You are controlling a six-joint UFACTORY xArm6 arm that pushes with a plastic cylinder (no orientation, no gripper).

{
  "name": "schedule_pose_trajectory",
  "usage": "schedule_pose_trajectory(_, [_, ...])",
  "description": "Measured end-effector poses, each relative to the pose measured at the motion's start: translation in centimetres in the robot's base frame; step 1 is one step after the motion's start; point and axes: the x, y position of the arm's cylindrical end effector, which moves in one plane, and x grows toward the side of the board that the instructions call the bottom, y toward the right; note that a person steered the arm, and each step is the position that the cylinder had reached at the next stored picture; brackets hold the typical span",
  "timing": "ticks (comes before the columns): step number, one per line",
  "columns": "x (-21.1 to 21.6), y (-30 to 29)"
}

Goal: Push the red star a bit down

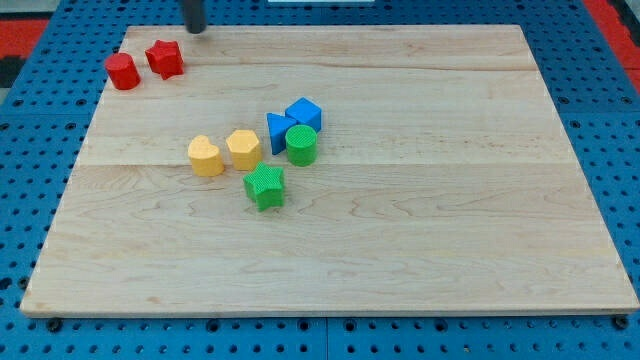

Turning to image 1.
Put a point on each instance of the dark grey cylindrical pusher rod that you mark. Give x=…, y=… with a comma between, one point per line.
x=194, y=15

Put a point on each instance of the red star block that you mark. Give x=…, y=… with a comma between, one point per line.
x=165, y=59

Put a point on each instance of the blue triangle block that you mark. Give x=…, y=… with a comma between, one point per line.
x=278, y=125

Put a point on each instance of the blue cube block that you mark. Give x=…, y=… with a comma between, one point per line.
x=305, y=112

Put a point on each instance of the yellow hexagon block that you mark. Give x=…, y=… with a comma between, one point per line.
x=245, y=149

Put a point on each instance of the red cylinder block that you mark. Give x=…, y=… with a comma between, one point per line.
x=122, y=71

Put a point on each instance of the green cylinder block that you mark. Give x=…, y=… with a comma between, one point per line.
x=301, y=145

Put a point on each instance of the green star block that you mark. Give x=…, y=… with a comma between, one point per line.
x=265, y=186

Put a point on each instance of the light wooden board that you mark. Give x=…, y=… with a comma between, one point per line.
x=445, y=185

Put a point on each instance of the yellow heart block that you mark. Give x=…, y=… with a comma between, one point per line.
x=205, y=158

